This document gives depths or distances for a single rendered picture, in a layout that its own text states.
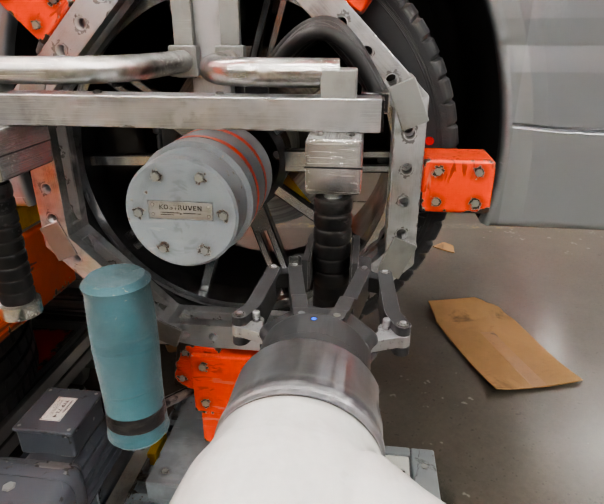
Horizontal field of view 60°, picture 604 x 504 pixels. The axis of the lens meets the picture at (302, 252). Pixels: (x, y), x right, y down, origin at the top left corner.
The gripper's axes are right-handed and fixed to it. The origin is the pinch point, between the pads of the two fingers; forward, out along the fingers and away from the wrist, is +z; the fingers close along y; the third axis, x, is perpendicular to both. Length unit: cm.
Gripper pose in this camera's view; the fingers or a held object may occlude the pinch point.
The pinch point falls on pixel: (332, 260)
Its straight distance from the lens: 50.8
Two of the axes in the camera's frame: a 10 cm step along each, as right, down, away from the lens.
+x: 0.0, -9.2, -3.9
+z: 1.2, -3.9, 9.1
